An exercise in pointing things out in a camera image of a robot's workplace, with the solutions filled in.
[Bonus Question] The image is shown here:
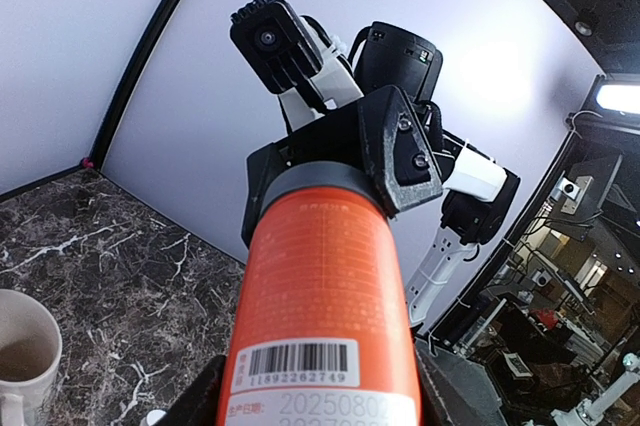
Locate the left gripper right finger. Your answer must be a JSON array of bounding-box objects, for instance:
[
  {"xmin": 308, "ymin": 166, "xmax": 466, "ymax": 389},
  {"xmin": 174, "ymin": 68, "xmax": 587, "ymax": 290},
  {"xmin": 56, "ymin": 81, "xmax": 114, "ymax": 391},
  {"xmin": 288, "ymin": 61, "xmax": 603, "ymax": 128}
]
[{"xmin": 417, "ymin": 348, "xmax": 505, "ymax": 425}]

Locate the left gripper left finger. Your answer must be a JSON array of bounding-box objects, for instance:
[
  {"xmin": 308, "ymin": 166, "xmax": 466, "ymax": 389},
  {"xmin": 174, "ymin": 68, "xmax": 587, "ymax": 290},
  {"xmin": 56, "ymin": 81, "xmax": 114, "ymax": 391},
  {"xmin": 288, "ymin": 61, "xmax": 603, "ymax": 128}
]
[{"xmin": 162, "ymin": 355, "xmax": 226, "ymax": 426}]

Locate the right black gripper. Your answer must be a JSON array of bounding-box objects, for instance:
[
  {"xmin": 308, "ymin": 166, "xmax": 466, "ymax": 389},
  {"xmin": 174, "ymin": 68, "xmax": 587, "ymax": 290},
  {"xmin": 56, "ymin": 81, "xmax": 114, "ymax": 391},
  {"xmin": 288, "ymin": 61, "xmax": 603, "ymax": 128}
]
[{"xmin": 241, "ymin": 85, "xmax": 444, "ymax": 245}]

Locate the orange pill bottle grey cap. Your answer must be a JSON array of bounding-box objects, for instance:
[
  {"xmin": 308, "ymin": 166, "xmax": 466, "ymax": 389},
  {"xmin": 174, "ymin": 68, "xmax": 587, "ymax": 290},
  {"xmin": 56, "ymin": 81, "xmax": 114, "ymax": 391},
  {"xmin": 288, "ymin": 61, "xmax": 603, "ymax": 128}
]
[{"xmin": 216, "ymin": 161, "xmax": 424, "ymax": 425}]

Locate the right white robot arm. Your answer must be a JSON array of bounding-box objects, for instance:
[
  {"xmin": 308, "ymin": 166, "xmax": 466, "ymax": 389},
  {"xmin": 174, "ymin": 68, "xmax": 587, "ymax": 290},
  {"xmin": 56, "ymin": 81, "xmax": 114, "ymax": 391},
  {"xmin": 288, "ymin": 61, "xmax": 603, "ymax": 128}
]
[{"xmin": 230, "ymin": 16, "xmax": 520, "ymax": 329}]

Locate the small white pill bottle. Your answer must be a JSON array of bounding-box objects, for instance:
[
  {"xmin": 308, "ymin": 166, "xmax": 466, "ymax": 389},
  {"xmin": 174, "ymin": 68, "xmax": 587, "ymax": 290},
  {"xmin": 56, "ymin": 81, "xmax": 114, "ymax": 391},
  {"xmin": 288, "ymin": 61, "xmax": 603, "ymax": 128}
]
[{"xmin": 140, "ymin": 409, "xmax": 166, "ymax": 426}]

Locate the cream ceramic mug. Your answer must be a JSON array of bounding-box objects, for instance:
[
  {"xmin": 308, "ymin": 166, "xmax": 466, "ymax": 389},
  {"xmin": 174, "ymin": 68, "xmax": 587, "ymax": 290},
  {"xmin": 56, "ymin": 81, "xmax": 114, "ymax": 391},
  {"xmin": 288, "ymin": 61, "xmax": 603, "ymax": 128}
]
[{"xmin": 1, "ymin": 289, "xmax": 63, "ymax": 425}]

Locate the right black frame post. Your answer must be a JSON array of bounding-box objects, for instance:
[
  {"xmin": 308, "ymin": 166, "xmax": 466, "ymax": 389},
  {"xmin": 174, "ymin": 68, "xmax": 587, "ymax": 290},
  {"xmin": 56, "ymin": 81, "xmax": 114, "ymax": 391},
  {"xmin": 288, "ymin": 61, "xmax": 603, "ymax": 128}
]
[{"xmin": 80, "ymin": 0, "xmax": 181, "ymax": 171}]

